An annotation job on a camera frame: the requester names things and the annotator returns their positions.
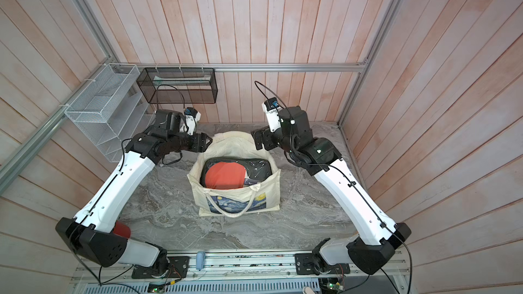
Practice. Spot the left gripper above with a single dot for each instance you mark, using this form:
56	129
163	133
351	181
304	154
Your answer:
199	141

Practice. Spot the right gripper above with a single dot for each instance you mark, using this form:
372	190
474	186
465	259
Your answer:
267	135

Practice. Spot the canvas tote bag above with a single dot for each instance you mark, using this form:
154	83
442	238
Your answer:
262	197

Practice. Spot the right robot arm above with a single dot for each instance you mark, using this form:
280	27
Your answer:
378	235

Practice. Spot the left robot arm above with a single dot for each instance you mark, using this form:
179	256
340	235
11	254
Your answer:
90	233

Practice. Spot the black mesh basket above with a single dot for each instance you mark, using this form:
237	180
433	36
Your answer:
178	85

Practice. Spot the small blue cylinder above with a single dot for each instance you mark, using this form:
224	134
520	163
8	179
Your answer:
200	260

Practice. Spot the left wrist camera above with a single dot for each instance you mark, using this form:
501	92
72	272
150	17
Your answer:
190	119

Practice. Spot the white wire mesh shelf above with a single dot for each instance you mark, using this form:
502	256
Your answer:
108	110

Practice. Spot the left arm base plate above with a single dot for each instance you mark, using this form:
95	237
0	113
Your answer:
167	267

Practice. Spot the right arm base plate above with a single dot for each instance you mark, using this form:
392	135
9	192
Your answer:
312	264

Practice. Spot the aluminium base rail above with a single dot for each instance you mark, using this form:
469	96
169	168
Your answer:
245	271

